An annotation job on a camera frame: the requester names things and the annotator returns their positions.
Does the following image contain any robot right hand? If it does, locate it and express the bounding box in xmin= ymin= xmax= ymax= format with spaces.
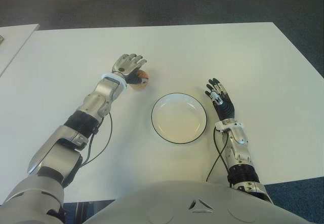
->
xmin=205 ymin=77 xmax=236 ymax=121

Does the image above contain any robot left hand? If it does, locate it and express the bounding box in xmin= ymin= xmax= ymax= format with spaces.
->
xmin=111 ymin=53 xmax=150 ymax=85

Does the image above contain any red yellow apple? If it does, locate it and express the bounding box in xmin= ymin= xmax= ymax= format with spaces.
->
xmin=131 ymin=69 xmax=149 ymax=91

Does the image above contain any white plate with black rim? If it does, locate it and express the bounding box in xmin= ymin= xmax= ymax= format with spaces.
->
xmin=151 ymin=93 xmax=208 ymax=144

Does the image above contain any grey robot torso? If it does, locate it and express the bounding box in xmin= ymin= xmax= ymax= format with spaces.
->
xmin=83 ymin=180 xmax=317 ymax=224

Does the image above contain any white side table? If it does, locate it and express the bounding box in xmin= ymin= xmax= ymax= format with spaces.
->
xmin=0 ymin=23 xmax=41 ymax=78

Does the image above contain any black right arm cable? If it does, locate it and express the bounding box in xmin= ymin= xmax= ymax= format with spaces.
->
xmin=206 ymin=127 xmax=228 ymax=183

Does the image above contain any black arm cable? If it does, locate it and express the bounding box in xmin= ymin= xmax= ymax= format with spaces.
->
xmin=80 ymin=112 xmax=113 ymax=166
xmin=206 ymin=127 xmax=228 ymax=183

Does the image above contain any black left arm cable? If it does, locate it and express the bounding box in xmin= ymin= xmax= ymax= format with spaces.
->
xmin=80 ymin=112 xmax=113 ymax=166

